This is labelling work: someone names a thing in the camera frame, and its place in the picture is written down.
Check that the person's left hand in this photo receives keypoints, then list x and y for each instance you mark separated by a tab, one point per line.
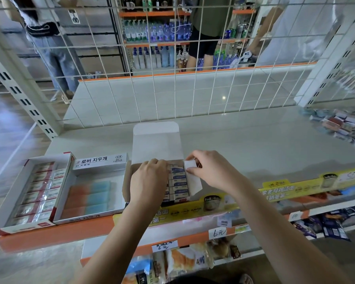
149	186

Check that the person's right hand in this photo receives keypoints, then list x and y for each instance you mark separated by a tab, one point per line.
216	171

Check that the blue white small box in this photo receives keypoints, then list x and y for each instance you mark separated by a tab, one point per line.
190	165

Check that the blue white eraser box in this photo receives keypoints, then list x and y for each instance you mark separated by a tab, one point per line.
157	142

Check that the box of pink-blue erasers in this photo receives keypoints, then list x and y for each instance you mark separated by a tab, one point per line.
92	195

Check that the red eraser display box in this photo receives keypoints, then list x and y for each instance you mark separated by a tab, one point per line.
32	195

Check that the pile of mixed erasers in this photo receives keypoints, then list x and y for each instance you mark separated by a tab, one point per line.
343	127

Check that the person's left forearm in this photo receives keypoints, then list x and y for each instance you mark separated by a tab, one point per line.
115	251

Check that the person's right forearm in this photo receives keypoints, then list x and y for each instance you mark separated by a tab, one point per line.
290	239

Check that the snack packets on lower shelf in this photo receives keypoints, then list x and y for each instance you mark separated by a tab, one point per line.
160	216

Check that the white orange metal shelf unit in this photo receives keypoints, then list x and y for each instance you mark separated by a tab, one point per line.
254	139

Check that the person's right foot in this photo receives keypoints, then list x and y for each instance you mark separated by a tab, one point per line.
246	279

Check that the yellow price label strip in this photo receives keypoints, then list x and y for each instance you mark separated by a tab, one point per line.
296	186

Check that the blue orange snack packet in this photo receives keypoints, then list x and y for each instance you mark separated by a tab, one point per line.
139	272

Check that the row of dark snack packets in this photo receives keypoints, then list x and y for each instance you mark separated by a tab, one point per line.
331	221

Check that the row of blue bottles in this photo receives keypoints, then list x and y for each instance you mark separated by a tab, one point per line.
157	44

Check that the black metal rack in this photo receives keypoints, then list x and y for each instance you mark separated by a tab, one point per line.
89	38

